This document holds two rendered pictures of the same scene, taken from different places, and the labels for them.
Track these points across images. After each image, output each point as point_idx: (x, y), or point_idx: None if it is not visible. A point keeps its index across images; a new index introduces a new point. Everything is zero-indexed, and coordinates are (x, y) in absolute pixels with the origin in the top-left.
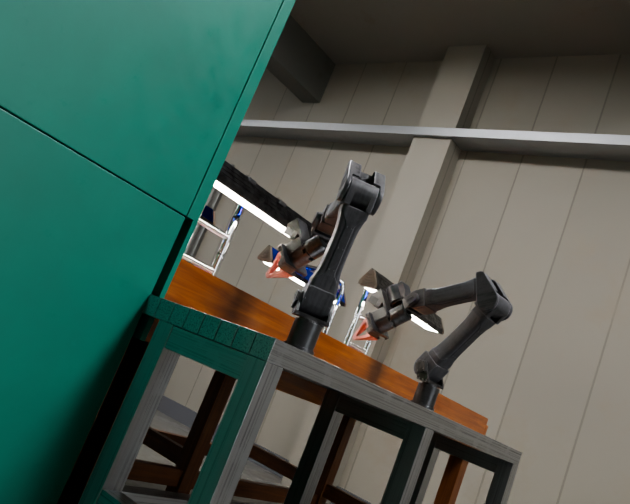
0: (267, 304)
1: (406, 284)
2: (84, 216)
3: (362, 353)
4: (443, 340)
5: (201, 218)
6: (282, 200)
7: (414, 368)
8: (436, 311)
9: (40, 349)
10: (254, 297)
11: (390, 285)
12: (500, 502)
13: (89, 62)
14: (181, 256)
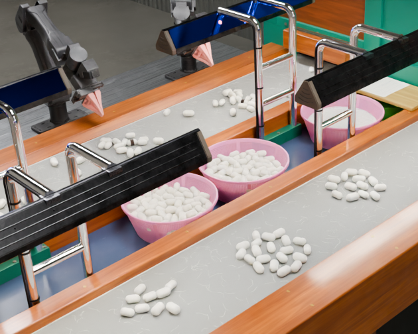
0: (208, 67)
1: (71, 44)
2: None
3: (107, 107)
4: (55, 65)
5: (287, 53)
6: (218, 8)
7: (69, 97)
8: (49, 52)
9: None
10: (219, 63)
11: (85, 50)
12: None
13: None
14: (264, 40)
